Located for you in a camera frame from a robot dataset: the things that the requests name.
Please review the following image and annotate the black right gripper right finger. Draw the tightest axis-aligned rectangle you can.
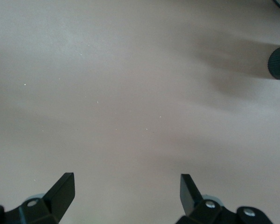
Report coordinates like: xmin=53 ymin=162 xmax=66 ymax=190
xmin=176 ymin=174 xmax=273 ymax=224

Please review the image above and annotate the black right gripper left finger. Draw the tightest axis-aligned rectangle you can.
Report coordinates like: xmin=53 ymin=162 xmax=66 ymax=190
xmin=0 ymin=172 xmax=75 ymax=224

